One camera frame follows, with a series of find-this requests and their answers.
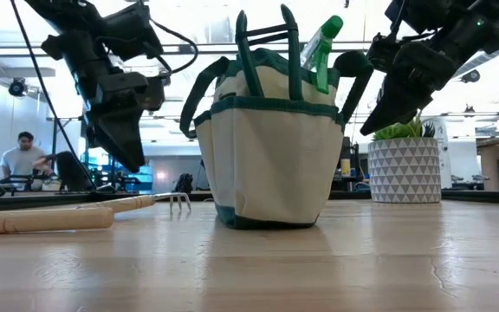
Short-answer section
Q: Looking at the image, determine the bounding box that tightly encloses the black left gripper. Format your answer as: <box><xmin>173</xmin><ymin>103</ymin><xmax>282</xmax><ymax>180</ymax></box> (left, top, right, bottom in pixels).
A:
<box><xmin>41</xmin><ymin>33</ymin><xmax>147</xmax><ymax>173</ymax></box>

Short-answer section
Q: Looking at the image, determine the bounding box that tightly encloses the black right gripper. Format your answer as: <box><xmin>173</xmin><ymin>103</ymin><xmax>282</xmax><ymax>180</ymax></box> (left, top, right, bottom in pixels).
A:
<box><xmin>360</xmin><ymin>41</ymin><xmax>459</xmax><ymax>137</ymax></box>

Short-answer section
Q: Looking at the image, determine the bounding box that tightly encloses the wooden-handled hand rake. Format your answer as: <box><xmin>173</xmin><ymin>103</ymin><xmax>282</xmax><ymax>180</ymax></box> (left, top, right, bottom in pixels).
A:
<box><xmin>78</xmin><ymin>192</ymin><xmax>193</xmax><ymax>215</ymax></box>

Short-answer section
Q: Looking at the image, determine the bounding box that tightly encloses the green white spray bottle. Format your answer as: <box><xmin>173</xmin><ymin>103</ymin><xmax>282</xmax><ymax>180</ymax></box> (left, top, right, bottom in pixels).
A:
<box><xmin>300</xmin><ymin>15</ymin><xmax>345</xmax><ymax>96</ymax></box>

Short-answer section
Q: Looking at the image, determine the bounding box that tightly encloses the cream green-trimmed gardening bag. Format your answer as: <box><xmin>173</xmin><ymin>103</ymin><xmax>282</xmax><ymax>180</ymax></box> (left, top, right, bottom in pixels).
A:
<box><xmin>178</xmin><ymin>47</ymin><xmax>375</xmax><ymax>231</ymax></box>

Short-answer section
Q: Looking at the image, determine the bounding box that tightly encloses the person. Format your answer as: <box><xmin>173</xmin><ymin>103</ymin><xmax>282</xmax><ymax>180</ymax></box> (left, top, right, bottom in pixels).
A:
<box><xmin>0</xmin><ymin>131</ymin><xmax>49</xmax><ymax>184</ymax></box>
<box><xmin>32</xmin><ymin>150</ymin><xmax>95</xmax><ymax>192</ymax></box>

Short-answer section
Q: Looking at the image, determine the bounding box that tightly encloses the white pillar with signs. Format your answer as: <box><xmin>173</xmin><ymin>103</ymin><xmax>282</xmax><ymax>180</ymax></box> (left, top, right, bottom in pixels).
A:
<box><xmin>431</xmin><ymin>116</ymin><xmax>453</xmax><ymax>190</ymax></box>

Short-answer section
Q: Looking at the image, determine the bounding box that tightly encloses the succulent in triangle-patterned pot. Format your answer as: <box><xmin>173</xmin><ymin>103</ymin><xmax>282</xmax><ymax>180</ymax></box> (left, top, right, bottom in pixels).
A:
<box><xmin>367</xmin><ymin>113</ymin><xmax>443</xmax><ymax>205</ymax></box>

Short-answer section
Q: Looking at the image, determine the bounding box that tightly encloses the black backpack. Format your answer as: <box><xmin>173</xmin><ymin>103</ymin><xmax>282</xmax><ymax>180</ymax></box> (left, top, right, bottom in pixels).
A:
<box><xmin>173</xmin><ymin>172</ymin><xmax>195</xmax><ymax>194</ymax></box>

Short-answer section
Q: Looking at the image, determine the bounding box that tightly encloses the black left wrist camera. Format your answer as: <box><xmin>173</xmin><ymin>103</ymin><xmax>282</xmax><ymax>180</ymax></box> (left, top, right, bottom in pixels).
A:
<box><xmin>97</xmin><ymin>71</ymin><xmax>166</xmax><ymax>112</ymax></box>

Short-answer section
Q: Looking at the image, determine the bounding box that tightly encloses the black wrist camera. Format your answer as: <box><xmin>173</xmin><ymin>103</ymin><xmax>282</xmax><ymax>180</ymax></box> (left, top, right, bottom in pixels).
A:
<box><xmin>97</xmin><ymin>71</ymin><xmax>166</xmax><ymax>112</ymax></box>
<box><xmin>366</xmin><ymin>32</ymin><xmax>407</xmax><ymax>73</ymax></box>

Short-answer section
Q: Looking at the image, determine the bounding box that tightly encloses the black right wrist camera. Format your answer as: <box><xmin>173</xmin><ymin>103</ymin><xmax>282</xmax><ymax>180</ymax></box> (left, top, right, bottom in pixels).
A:
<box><xmin>366</xmin><ymin>32</ymin><xmax>407</xmax><ymax>73</ymax></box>

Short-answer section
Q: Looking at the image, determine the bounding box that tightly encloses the black ceiling camera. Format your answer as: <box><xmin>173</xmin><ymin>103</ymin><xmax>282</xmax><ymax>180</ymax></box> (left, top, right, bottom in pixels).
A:
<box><xmin>460</xmin><ymin>68</ymin><xmax>482</xmax><ymax>84</ymax></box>
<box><xmin>7</xmin><ymin>77</ymin><xmax>28</xmax><ymax>98</ymax></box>

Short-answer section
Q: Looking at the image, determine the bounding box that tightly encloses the black aluminium table frame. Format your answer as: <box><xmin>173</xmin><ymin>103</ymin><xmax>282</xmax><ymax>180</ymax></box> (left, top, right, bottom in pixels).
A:
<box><xmin>0</xmin><ymin>188</ymin><xmax>499</xmax><ymax>214</ymax></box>

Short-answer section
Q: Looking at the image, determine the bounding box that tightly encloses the black left wrist camera cable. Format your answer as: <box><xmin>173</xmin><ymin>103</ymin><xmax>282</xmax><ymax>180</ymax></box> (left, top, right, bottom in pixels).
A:
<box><xmin>147</xmin><ymin>16</ymin><xmax>200</xmax><ymax>77</ymax></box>

